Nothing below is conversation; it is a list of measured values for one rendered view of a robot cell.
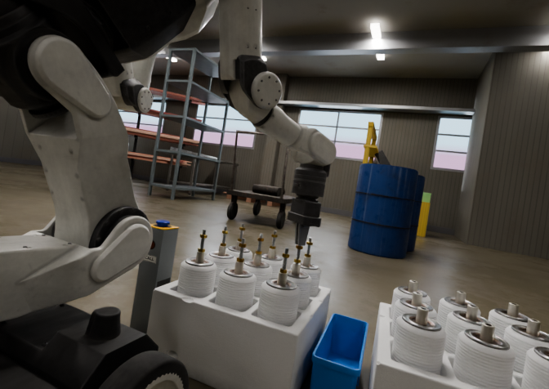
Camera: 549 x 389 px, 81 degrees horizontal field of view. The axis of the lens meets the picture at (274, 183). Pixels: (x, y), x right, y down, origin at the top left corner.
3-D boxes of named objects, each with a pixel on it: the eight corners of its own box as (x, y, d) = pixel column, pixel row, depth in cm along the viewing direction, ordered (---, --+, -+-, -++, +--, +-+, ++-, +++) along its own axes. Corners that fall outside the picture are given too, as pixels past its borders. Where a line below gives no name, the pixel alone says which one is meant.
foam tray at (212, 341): (285, 418, 68) (298, 335, 68) (142, 358, 82) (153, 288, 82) (323, 342, 105) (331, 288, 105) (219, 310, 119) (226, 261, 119)
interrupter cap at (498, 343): (515, 356, 58) (516, 352, 58) (469, 343, 61) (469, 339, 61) (502, 339, 66) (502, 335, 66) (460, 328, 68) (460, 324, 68)
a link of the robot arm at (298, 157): (310, 180, 83) (317, 136, 83) (283, 176, 91) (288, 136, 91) (337, 185, 91) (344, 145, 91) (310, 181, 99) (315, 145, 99)
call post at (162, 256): (147, 337, 92) (163, 230, 92) (128, 330, 94) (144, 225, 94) (163, 328, 99) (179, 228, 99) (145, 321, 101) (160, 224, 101)
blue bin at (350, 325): (352, 427, 69) (360, 372, 69) (302, 408, 73) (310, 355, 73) (363, 361, 97) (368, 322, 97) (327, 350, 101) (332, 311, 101)
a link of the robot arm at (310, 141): (332, 168, 87) (301, 145, 78) (308, 166, 93) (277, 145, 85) (340, 146, 88) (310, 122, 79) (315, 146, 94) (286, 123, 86)
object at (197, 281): (211, 324, 91) (220, 261, 91) (202, 340, 82) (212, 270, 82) (177, 318, 92) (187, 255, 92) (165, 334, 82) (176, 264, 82)
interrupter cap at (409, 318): (444, 337, 62) (444, 333, 62) (402, 325, 65) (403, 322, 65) (438, 322, 69) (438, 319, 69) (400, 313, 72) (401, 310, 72)
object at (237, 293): (218, 330, 88) (228, 265, 88) (251, 339, 86) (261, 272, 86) (202, 346, 79) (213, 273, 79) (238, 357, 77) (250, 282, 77)
